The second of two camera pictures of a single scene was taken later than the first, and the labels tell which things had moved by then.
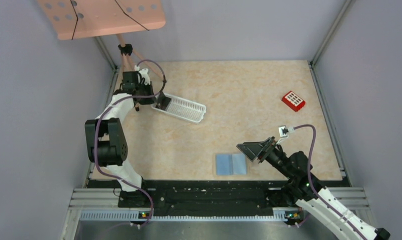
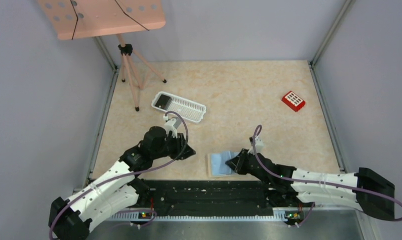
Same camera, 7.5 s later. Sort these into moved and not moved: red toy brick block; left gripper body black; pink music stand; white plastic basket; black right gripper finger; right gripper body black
Moved: right gripper body black; left gripper body black; black right gripper finger
Not moved: white plastic basket; red toy brick block; pink music stand
